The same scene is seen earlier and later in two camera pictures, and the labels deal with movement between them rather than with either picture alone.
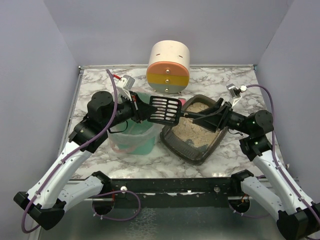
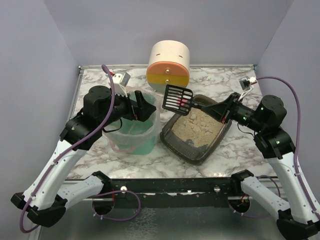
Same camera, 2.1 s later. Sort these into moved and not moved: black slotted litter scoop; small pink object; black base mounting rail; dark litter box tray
Moved: black slotted litter scoop
Not moved: small pink object; dark litter box tray; black base mounting rail
